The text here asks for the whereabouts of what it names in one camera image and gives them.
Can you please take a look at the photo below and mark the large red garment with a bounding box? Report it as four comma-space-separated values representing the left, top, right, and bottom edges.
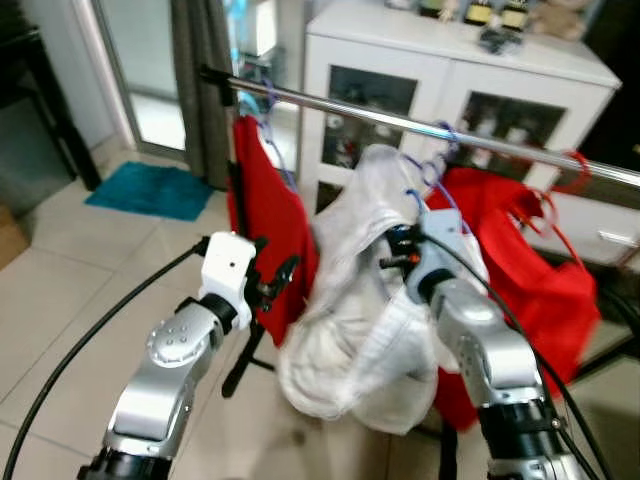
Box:
430, 165, 603, 433

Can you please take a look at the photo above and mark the dark bottle yellow label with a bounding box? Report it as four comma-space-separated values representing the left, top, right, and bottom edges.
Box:
500, 0, 531, 31
465, 0, 496, 26

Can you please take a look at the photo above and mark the beige plush toy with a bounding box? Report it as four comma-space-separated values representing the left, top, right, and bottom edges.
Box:
535, 0, 591, 41

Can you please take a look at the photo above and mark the glowing glass tank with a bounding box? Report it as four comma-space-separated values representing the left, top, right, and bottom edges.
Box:
225, 0, 281, 111

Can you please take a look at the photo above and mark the grey curtain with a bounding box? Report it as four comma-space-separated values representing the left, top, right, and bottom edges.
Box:
170, 0, 246, 191

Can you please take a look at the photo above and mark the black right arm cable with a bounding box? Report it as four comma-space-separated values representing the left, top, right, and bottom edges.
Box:
420, 230, 616, 480

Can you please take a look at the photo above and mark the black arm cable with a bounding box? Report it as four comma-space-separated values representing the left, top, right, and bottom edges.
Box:
420, 230, 616, 480
5, 236, 211, 480

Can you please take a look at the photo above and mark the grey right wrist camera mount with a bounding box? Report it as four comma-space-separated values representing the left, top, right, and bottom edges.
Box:
405, 232, 463, 301

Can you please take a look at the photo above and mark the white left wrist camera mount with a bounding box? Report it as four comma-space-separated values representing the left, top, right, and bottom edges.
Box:
198, 230, 259, 326

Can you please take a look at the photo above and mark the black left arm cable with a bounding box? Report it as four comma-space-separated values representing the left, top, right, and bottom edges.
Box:
5, 236, 211, 480

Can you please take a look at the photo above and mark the brown cardboard box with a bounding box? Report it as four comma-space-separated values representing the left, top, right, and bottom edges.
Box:
0, 205, 31, 266

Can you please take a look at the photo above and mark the white glass-door display cabinet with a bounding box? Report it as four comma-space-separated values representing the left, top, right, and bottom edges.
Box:
298, 0, 640, 266

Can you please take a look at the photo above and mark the teal floor mat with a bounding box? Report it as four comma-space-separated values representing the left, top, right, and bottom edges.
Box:
85, 162, 216, 221

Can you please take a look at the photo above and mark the red plastic hanger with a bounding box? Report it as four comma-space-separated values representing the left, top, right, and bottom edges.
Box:
520, 148, 593, 263

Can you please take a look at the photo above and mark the dark furniture piece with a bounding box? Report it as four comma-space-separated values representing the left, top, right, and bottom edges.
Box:
0, 25, 101, 216

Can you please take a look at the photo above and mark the glass sliding door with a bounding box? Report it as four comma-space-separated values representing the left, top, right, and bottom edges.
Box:
75, 0, 191, 161

